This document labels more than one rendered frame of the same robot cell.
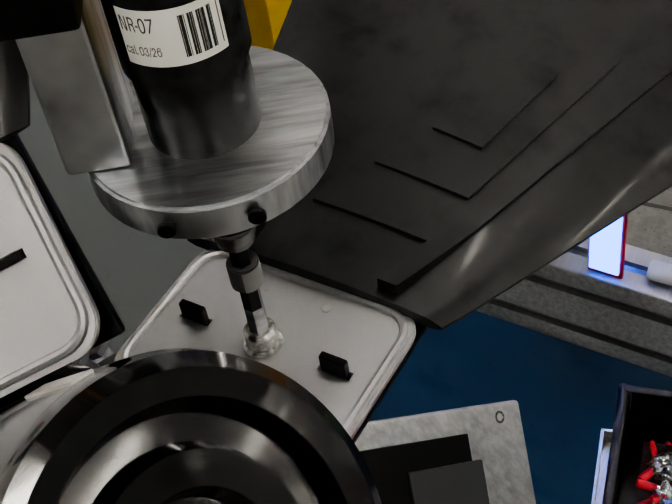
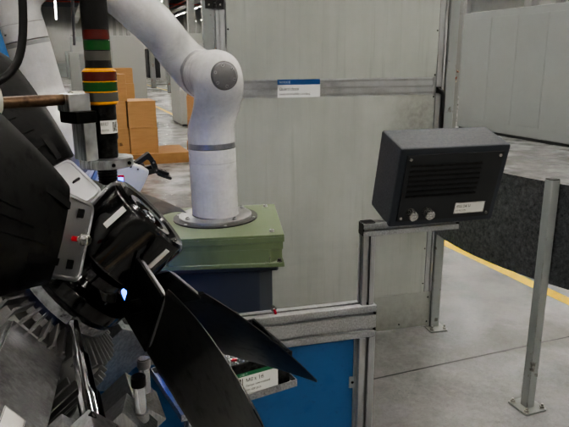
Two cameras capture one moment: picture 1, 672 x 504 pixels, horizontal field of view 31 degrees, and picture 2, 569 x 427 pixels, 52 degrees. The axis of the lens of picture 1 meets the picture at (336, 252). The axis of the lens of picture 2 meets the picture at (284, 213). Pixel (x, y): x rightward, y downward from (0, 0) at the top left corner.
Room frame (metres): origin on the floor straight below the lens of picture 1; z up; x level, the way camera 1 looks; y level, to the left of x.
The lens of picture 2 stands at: (-0.41, 0.48, 1.41)
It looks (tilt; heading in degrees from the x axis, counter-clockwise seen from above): 15 degrees down; 309
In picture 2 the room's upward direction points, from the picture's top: straight up
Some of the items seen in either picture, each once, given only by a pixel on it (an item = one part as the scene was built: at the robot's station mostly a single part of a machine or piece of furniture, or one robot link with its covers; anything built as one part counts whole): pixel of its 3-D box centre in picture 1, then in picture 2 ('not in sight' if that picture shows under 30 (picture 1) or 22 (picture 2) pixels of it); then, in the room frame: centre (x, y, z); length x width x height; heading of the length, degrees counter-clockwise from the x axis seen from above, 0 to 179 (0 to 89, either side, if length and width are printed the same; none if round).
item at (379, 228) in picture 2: not in sight; (409, 224); (0.17, -0.69, 1.04); 0.24 x 0.03 x 0.03; 53
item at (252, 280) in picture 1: (249, 288); not in sight; (0.26, 0.03, 1.21); 0.01 x 0.01 x 0.05
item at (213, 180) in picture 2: not in sight; (213, 182); (0.66, -0.55, 1.10); 0.19 x 0.19 x 0.18
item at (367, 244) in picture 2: not in sight; (366, 263); (0.23, -0.61, 0.96); 0.03 x 0.03 x 0.20; 53
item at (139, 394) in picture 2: not in sight; (139, 397); (0.15, 0.08, 0.99); 0.02 x 0.02 x 0.06
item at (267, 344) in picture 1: (265, 350); not in sight; (0.26, 0.03, 1.18); 0.01 x 0.01 x 0.03
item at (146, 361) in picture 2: not in sight; (145, 378); (0.22, 0.03, 0.96); 0.02 x 0.02 x 0.06
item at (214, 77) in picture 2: not in sight; (213, 100); (0.63, -0.54, 1.31); 0.19 x 0.12 x 0.24; 154
